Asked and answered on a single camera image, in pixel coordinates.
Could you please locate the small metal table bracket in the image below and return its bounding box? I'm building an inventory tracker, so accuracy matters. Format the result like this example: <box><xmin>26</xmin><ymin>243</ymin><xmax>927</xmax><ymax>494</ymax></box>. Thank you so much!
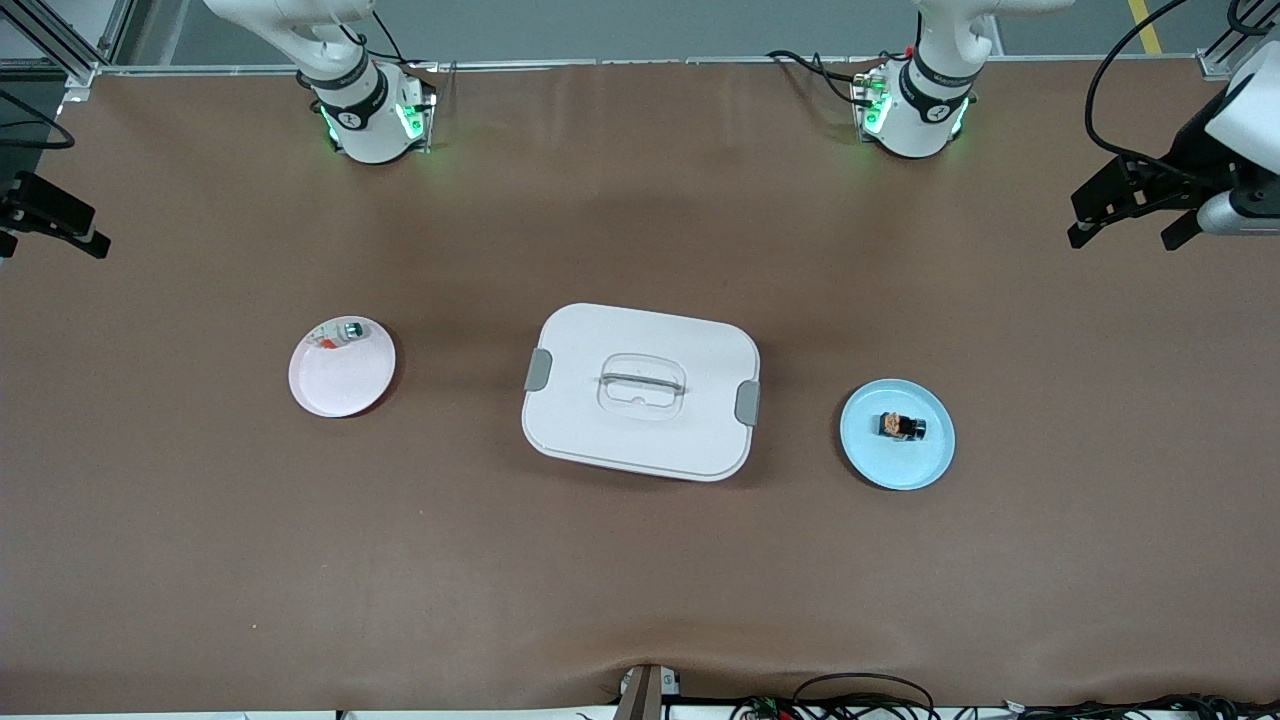
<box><xmin>613</xmin><ymin>664</ymin><xmax>683</xmax><ymax>720</ymax></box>

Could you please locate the pink round plate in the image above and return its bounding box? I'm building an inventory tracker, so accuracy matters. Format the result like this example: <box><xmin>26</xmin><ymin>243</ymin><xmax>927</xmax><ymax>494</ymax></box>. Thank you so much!
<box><xmin>288</xmin><ymin>316</ymin><xmax>397</xmax><ymax>419</ymax></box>

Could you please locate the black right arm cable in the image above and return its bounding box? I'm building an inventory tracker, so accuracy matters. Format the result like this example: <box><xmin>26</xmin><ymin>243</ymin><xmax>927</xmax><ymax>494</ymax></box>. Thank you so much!
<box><xmin>0</xmin><ymin>90</ymin><xmax>77</xmax><ymax>152</ymax></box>

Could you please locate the black base cable bundle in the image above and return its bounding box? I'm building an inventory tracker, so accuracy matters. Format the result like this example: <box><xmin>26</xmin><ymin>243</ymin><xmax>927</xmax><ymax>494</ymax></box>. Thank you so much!
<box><xmin>765</xmin><ymin>48</ymin><xmax>886</xmax><ymax>106</ymax></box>

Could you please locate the aluminium frame post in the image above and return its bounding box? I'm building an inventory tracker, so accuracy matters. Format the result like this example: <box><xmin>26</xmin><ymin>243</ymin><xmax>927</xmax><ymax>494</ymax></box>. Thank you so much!
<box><xmin>1198</xmin><ymin>0</ymin><xmax>1280</xmax><ymax>79</ymax></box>
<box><xmin>0</xmin><ymin>0</ymin><xmax>141</xmax><ymax>89</ymax></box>

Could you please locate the black looped cable bundle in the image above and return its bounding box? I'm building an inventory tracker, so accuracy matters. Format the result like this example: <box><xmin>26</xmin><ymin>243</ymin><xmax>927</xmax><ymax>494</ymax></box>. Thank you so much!
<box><xmin>730</xmin><ymin>672</ymin><xmax>941</xmax><ymax>720</ymax></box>

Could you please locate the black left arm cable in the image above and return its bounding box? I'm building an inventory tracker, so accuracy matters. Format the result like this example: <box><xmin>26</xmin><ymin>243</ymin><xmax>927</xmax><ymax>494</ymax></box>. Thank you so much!
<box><xmin>1084</xmin><ymin>0</ymin><xmax>1216</xmax><ymax>173</ymax></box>

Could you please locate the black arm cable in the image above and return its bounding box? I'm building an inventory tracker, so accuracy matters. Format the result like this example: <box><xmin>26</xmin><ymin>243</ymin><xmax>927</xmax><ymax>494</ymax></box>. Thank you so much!
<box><xmin>0</xmin><ymin>90</ymin><xmax>77</xmax><ymax>152</ymax></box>
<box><xmin>1084</xmin><ymin>0</ymin><xmax>1216</xmax><ymax>173</ymax></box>

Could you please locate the light blue round plate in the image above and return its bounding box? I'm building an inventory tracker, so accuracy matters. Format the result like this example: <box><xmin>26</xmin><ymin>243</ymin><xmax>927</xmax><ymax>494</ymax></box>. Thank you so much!
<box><xmin>839</xmin><ymin>378</ymin><xmax>957</xmax><ymax>491</ymax></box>

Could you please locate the white lidded storage box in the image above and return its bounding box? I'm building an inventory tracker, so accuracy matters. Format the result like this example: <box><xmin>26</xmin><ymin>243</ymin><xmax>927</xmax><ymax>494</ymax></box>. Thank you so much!
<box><xmin>521</xmin><ymin>303</ymin><xmax>762</xmax><ymax>483</ymax></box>

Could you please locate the table rear edge rail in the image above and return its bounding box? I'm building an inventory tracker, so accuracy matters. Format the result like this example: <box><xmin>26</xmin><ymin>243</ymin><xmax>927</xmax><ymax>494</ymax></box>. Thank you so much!
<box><xmin>95</xmin><ymin>57</ymin><xmax>1216</xmax><ymax>76</ymax></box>

